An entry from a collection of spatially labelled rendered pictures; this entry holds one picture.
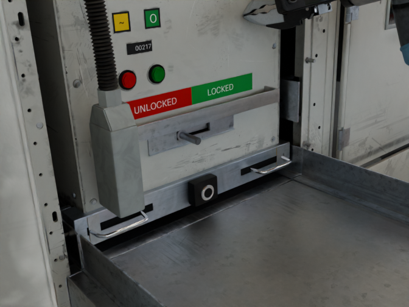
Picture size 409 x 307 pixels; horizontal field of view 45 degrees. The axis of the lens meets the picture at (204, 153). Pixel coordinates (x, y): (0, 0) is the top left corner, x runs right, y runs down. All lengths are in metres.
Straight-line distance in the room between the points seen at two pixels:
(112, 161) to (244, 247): 0.30
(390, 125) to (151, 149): 0.72
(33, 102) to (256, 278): 0.43
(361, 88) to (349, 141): 0.13
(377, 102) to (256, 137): 0.37
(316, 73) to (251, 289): 0.54
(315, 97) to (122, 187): 0.55
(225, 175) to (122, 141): 0.35
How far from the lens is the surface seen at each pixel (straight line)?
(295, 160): 1.17
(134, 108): 0.87
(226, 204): 1.04
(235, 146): 1.05
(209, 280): 0.82
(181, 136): 0.93
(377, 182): 1.05
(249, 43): 1.03
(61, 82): 0.82
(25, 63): 0.74
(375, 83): 1.30
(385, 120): 1.38
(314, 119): 1.16
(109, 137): 0.74
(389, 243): 0.94
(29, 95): 0.74
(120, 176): 0.76
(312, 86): 1.13
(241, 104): 0.98
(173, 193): 0.96
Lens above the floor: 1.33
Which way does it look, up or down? 21 degrees down
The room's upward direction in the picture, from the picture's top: 2 degrees counter-clockwise
